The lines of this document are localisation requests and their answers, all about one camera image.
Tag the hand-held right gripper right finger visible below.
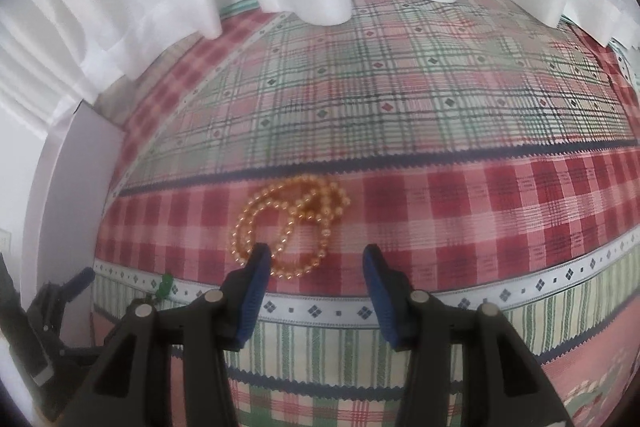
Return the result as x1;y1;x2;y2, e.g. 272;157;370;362
362;243;576;427

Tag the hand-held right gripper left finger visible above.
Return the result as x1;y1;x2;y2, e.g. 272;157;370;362
52;243;273;427

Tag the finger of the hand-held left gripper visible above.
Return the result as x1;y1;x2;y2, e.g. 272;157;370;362
26;268;96;348

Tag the orange pearl bead necklace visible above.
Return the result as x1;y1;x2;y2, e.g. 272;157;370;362
231;174;351;280

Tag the white box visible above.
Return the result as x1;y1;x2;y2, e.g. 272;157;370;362
27;99;126;358

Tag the patchwork plaid quilt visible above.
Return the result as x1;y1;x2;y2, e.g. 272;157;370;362
90;0;640;427

